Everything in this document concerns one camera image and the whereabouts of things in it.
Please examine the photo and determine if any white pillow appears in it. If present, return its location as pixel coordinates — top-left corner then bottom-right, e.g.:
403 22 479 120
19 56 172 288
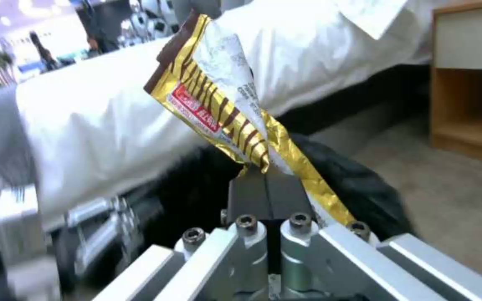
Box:
335 0 436 41

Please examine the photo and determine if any person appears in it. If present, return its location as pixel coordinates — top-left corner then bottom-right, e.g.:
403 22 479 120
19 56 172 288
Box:
28 31 61 74

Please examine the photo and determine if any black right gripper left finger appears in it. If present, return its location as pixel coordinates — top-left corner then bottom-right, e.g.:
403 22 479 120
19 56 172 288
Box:
94 165 272 301

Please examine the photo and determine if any finger of the silver barred left gripper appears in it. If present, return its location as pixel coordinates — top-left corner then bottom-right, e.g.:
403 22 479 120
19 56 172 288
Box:
63 194 141 251

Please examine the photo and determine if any gold brown snack wrapper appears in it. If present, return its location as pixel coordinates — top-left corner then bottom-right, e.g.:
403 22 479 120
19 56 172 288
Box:
143 8 360 227

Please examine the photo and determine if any wooden nightstand with white drawer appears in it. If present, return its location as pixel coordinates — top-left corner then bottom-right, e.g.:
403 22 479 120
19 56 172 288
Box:
429 5 482 166

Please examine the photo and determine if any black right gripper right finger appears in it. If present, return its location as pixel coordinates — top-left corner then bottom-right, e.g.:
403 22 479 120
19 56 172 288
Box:
268 174 482 301

